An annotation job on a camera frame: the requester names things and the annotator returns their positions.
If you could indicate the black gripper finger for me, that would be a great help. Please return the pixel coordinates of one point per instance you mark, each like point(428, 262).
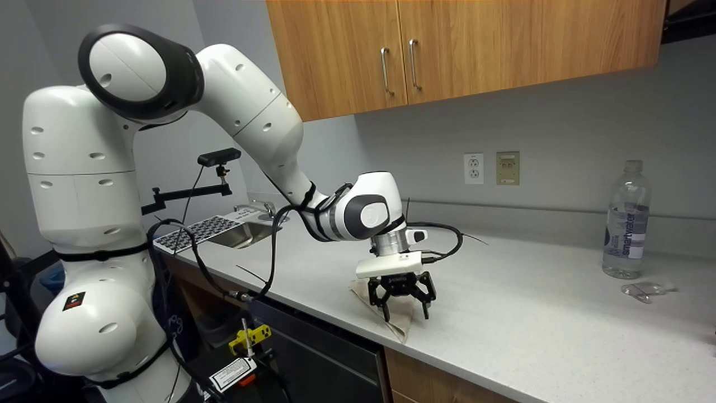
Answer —
point(379, 303)
point(425, 298)

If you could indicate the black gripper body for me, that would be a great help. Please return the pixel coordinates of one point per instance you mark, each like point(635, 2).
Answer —
point(403, 284)

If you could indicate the stained beige towel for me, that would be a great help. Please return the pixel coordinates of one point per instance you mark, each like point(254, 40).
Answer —
point(361, 294)

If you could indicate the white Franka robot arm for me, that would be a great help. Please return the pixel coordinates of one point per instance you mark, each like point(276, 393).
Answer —
point(246, 113)

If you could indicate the black dishwasher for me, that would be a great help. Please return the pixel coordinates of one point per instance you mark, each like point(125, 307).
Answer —
point(328, 359)

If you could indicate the wooden base cabinet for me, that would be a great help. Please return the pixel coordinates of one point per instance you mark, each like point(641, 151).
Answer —
point(432, 384)

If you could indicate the yellow clamp tool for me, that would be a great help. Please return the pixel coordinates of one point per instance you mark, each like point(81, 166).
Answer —
point(249, 338)

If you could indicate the metal faucet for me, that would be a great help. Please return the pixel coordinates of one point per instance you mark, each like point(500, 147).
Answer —
point(257, 210)

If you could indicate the steel sink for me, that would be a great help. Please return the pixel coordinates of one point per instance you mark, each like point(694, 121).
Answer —
point(237, 233)

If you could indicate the white box with red part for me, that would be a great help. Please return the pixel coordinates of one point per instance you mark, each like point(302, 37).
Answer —
point(233, 373)

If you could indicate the clear plastic water bottle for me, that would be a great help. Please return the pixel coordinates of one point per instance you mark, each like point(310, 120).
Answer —
point(626, 224)

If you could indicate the clear plastic wrapper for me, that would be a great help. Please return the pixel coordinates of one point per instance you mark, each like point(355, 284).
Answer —
point(648, 291)

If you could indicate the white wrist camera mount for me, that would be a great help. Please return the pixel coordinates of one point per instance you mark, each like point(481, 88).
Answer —
point(388, 265)

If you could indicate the white wall outlet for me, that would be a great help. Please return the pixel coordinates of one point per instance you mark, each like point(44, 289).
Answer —
point(473, 168)

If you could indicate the beige wall switch plate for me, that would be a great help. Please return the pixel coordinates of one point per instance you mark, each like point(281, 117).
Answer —
point(508, 168)

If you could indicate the black camera on jointed mount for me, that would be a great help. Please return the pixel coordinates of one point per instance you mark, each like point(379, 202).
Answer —
point(219, 157)

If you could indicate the wooden wall cabinet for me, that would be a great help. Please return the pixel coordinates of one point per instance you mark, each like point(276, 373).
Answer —
point(477, 45)

